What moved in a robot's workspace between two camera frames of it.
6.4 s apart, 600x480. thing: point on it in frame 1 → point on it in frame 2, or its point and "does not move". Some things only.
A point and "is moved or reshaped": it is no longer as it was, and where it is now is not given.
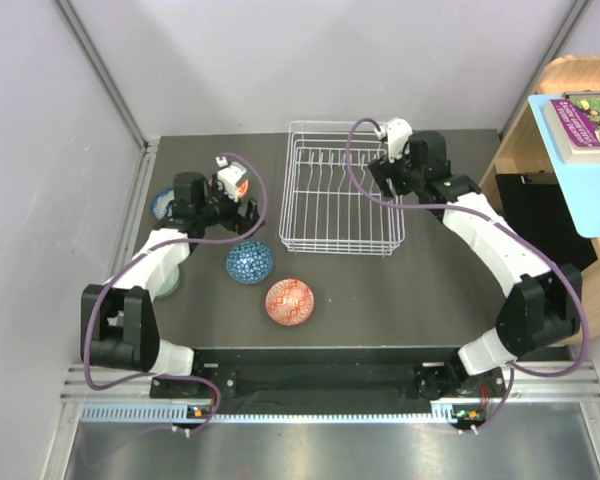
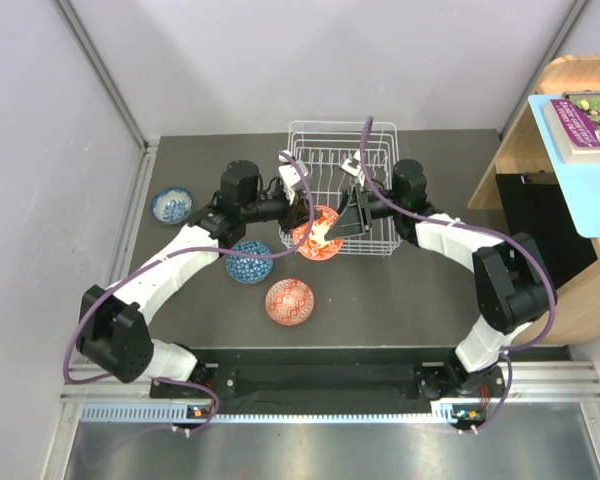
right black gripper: (384, 170) → (354, 216)
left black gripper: (240, 224) → (295, 212)
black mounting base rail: (330, 378) does not move
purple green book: (586, 127) does not move
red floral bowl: (243, 189) is moved or reshaped
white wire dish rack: (331, 202) does not move
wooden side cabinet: (526, 185) does not move
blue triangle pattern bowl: (249, 262) does not move
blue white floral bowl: (161, 204) does not move
